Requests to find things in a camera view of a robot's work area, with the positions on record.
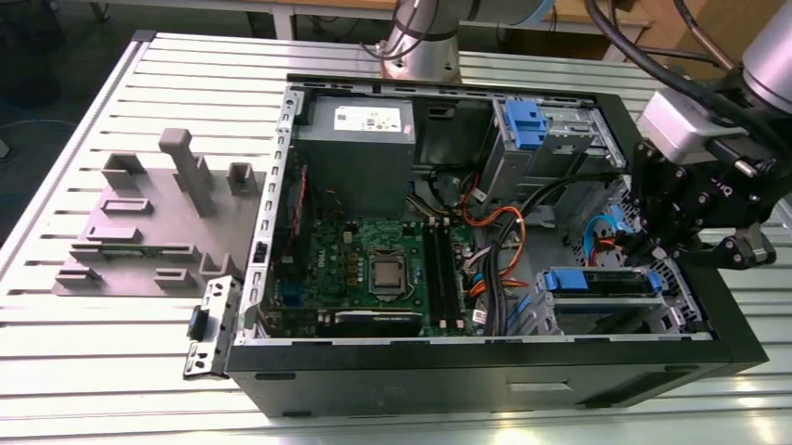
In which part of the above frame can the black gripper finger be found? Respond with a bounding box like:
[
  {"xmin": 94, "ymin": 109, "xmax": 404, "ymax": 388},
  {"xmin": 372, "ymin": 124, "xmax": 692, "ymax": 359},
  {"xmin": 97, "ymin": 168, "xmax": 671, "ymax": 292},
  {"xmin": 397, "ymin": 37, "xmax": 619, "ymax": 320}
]
[
  {"xmin": 660, "ymin": 221, "xmax": 779, "ymax": 271},
  {"xmin": 621, "ymin": 141, "xmax": 684, "ymax": 268}
]

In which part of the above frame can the hard disk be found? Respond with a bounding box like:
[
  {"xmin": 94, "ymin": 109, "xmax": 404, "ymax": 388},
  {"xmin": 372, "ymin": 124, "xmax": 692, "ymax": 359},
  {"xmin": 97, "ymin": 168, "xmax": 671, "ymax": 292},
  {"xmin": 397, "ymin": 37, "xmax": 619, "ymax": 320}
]
[{"xmin": 541, "ymin": 267, "xmax": 666, "ymax": 299}]

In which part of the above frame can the metal disk bay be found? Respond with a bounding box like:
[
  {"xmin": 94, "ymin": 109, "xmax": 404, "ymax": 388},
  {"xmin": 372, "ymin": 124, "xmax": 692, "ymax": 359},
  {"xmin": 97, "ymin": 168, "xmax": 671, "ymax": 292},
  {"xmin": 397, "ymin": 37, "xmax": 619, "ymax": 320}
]
[{"xmin": 535, "ymin": 266, "xmax": 688, "ymax": 337}]

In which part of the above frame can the metal optical drive cage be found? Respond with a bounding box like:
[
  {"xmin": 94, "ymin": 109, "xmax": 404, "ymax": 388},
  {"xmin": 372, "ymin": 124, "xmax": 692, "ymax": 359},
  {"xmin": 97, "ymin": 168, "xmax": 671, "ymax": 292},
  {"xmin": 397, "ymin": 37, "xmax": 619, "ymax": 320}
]
[{"xmin": 481, "ymin": 95, "xmax": 626, "ymax": 205}]

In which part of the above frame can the blue plastic drive latch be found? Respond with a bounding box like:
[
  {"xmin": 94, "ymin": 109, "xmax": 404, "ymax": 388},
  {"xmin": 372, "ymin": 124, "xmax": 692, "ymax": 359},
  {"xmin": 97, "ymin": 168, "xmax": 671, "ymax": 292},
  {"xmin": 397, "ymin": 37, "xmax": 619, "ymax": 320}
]
[{"xmin": 503, "ymin": 99, "xmax": 549, "ymax": 152}]

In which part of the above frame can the black RAM slot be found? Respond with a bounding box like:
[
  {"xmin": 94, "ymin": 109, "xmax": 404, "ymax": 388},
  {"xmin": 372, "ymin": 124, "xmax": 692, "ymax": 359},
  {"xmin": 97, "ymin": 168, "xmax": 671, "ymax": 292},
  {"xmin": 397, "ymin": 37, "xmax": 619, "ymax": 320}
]
[
  {"xmin": 437, "ymin": 218, "xmax": 467, "ymax": 328},
  {"xmin": 424, "ymin": 218, "xmax": 449, "ymax": 327}
]

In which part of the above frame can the wooden cabinet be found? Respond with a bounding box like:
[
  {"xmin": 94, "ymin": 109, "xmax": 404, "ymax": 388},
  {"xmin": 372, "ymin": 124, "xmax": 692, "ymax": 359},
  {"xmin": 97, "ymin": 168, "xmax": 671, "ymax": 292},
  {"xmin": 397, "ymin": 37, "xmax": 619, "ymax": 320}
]
[{"xmin": 624, "ymin": 0, "xmax": 792, "ymax": 94}]

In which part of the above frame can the CPU socket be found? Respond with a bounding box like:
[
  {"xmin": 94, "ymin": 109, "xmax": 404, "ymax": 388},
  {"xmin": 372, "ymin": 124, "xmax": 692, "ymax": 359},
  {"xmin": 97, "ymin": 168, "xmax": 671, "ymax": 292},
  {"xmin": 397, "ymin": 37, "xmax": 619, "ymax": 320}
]
[{"xmin": 364, "ymin": 248, "xmax": 417, "ymax": 301}]

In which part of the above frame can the silver CPU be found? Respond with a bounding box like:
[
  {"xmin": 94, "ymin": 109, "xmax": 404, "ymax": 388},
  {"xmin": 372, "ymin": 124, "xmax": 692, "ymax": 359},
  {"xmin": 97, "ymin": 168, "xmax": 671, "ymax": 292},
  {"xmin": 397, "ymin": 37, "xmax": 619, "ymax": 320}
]
[{"xmin": 370, "ymin": 261, "xmax": 408, "ymax": 286}]

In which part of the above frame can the grey power supply unit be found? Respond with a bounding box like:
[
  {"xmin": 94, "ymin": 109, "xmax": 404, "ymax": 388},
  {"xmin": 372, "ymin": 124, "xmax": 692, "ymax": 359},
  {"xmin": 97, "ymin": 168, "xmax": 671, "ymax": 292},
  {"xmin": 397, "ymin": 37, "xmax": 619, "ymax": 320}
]
[{"xmin": 292, "ymin": 95, "xmax": 417, "ymax": 219}]

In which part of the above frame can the green motherboard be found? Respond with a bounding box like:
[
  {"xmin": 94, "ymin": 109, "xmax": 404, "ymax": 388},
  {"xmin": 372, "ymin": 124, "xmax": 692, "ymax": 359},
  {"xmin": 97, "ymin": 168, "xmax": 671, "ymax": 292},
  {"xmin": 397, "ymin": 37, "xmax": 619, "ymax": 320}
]
[{"xmin": 260, "ymin": 216, "xmax": 491, "ymax": 339}]

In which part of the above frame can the black graphics card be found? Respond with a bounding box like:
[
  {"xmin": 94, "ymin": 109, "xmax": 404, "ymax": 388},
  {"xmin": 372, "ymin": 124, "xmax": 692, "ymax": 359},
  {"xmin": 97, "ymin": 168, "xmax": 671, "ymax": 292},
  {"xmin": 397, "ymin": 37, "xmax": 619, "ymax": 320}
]
[{"xmin": 312, "ymin": 306, "xmax": 428, "ymax": 338}]

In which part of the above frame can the black open PC case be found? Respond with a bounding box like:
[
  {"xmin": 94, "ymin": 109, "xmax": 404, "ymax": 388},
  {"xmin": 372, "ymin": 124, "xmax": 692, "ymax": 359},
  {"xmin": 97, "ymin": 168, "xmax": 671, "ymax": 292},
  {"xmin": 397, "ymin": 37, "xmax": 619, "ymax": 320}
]
[{"xmin": 223, "ymin": 71, "xmax": 770, "ymax": 418}]

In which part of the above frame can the black blue video connector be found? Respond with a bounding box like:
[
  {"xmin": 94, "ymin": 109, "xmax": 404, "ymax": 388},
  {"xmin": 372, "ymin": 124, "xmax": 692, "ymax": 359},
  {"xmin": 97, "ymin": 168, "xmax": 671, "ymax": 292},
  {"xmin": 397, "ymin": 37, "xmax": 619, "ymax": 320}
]
[{"xmin": 186, "ymin": 305, "xmax": 211, "ymax": 342}]

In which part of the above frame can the grey parts rack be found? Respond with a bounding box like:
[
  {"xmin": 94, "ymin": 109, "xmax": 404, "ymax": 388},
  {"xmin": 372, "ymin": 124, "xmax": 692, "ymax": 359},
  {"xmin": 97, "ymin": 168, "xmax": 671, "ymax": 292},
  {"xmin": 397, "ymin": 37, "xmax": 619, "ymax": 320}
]
[{"xmin": 53, "ymin": 127, "xmax": 269, "ymax": 298}]

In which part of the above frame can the green RAM stick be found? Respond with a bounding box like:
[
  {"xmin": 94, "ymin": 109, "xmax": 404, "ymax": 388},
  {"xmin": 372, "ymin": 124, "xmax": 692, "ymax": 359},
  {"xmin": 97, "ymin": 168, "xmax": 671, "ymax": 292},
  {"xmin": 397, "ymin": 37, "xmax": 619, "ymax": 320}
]
[{"xmin": 97, "ymin": 246, "xmax": 167, "ymax": 258}]

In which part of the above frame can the blue data wire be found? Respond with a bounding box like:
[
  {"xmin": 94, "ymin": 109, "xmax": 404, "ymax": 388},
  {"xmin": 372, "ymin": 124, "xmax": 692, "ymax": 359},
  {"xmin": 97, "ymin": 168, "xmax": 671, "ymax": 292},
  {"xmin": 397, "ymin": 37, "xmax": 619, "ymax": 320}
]
[{"xmin": 581, "ymin": 206, "xmax": 632, "ymax": 270}]

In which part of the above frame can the orange black power wire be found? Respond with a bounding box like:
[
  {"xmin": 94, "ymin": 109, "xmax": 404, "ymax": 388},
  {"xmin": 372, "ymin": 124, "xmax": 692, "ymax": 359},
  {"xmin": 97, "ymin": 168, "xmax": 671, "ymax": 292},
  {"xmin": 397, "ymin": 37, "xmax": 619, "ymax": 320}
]
[{"xmin": 593, "ymin": 234, "xmax": 636, "ymax": 256}]

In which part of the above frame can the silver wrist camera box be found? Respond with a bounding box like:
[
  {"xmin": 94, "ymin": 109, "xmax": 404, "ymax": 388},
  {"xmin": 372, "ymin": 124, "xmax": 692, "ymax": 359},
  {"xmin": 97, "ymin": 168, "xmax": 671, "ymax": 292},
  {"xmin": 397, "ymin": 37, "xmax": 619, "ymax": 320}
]
[{"xmin": 635, "ymin": 89, "xmax": 751, "ymax": 167}]

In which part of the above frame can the orange wire bundle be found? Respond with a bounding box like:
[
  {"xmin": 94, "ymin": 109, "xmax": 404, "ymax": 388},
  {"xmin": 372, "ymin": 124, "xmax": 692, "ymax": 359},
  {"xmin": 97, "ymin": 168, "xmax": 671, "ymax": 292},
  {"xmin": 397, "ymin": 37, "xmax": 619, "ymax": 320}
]
[{"xmin": 463, "ymin": 203, "xmax": 532, "ymax": 300}]

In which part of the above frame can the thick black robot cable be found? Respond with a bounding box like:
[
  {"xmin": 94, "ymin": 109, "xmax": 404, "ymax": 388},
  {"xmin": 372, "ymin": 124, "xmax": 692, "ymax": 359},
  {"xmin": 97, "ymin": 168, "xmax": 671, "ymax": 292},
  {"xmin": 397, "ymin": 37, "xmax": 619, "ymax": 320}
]
[
  {"xmin": 672, "ymin": 0, "xmax": 742, "ymax": 70},
  {"xmin": 584, "ymin": 0, "xmax": 767, "ymax": 136}
]

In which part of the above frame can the black cable bundle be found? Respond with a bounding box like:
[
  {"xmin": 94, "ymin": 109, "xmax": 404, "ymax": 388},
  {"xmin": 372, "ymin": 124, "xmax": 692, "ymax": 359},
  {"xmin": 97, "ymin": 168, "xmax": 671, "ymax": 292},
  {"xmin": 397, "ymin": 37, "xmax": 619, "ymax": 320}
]
[{"xmin": 480, "ymin": 170, "xmax": 624, "ymax": 336}]

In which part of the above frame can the wooden desk white frame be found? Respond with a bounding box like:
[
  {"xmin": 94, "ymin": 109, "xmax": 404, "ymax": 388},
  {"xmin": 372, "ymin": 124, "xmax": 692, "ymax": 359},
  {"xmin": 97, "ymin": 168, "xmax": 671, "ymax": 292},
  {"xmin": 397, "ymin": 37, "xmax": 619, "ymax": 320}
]
[{"xmin": 246, "ymin": 0, "xmax": 658, "ymax": 64}]

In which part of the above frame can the metal card retention bracket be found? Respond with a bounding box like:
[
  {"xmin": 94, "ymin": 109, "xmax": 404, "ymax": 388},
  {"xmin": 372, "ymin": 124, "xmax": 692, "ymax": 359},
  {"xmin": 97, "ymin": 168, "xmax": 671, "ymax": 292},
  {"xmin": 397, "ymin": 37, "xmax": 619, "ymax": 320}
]
[{"xmin": 181, "ymin": 273, "xmax": 245, "ymax": 380}]

